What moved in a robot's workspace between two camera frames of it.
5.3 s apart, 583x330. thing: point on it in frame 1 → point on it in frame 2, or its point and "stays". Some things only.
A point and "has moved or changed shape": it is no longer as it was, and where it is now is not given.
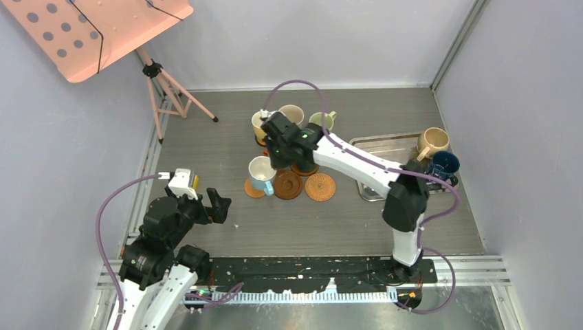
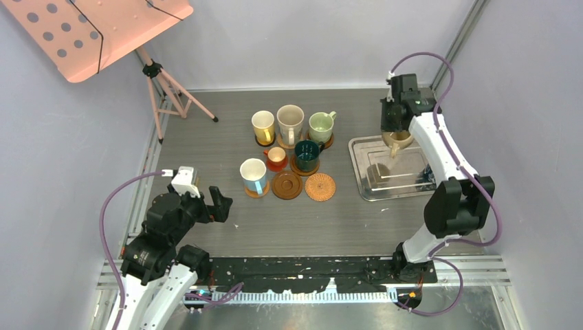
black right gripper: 276,162 → 386,126
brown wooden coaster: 301,173 stays
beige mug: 433,140 has moved or changed shape
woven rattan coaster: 320,187 stays
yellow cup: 256,123 stays
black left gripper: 218,211 stays
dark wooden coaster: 287,185 stays
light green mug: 317,118 stays
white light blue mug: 262,173 has moved or changed shape
